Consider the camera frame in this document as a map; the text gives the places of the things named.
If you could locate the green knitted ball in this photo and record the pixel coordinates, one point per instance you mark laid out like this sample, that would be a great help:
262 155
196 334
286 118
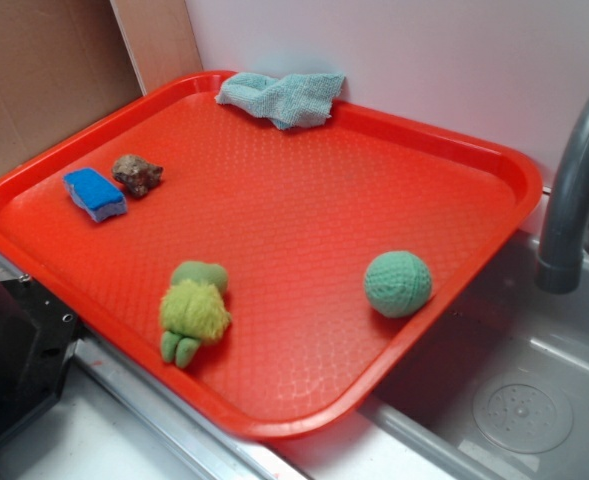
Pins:
397 284

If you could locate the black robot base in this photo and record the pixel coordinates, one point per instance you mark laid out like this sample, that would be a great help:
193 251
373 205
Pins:
37 335

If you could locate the red plastic tray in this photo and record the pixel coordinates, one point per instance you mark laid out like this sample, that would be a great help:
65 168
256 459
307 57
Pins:
295 217

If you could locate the green plush toy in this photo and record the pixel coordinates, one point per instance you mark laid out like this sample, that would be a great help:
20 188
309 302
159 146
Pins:
192 312

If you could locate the light blue cloth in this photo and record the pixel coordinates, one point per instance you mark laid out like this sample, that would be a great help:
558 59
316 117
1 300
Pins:
293 101

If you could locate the brown rock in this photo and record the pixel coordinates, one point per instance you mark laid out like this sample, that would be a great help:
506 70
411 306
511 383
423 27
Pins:
137 174

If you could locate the blue sponge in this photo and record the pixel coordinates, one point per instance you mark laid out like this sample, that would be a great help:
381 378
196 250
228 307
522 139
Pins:
94 194

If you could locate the grey plastic sink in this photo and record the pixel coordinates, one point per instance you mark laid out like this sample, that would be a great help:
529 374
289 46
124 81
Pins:
498 388

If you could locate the grey faucet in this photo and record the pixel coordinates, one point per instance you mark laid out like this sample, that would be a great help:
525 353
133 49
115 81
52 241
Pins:
565 233

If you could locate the brown cardboard panel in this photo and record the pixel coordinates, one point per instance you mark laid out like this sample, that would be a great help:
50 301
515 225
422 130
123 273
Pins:
67 64

